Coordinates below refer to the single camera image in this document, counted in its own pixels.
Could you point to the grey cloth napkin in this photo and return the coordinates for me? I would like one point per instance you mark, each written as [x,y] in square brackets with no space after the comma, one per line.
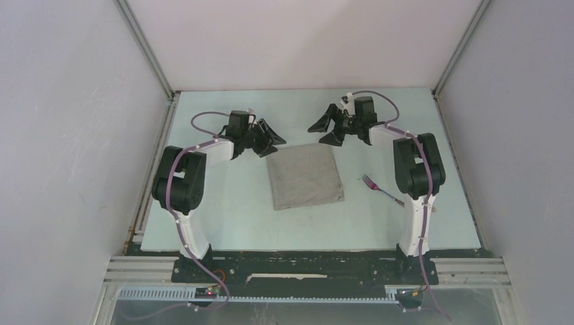
[304,176]

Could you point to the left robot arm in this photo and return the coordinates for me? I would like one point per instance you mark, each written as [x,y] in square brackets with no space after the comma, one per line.
[178,184]

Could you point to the pink metal fork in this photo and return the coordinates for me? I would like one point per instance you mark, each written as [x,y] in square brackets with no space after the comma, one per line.
[374,186]

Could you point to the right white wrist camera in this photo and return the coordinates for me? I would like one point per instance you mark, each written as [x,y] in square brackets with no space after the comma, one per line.
[347,103]

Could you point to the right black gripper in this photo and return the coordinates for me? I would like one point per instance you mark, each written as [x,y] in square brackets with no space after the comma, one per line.
[333,112]

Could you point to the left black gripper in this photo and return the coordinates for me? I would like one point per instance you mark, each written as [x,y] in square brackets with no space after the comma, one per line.
[266,149]

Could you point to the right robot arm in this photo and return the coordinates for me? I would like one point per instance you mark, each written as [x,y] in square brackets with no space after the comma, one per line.
[418,166]

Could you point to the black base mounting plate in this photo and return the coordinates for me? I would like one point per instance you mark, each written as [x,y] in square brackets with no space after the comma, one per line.
[306,274]

